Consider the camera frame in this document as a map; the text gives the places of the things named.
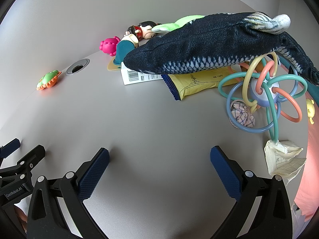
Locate pastel ring rattle toy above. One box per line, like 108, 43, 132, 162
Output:
218, 52, 308, 143

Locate person's left hand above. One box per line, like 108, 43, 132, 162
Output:
14, 205, 28, 232

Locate teal base figurine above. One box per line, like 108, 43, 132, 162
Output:
107, 33, 138, 71

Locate white paper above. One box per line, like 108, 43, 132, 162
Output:
264, 140, 306, 183

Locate pink dinosaur toy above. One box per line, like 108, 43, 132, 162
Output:
99, 36, 121, 57

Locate plaid fabric scrunchie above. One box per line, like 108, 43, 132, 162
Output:
230, 100, 255, 128

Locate silver desk cable grommet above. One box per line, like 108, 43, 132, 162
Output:
65, 58, 90, 75

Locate dark blue plush fish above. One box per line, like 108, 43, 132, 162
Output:
123, 12, 318, 85

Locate green orange turtle toy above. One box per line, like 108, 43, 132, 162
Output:
36, 70, 62, 91

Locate red dress doll figurine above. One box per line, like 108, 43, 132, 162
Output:
124, 21, 158, 41

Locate yellow plush duck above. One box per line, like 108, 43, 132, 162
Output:
306, 99, 315, 125

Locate green plush toy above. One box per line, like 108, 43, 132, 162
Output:
151, 15, 204, 33

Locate pink bed sheet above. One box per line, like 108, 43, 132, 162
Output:
293, 84, 319, 222

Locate yellow snack bag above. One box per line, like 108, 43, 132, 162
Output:
162, 66, 235, 100

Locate white barcode carton box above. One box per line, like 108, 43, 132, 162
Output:
121, 62, 162, 85

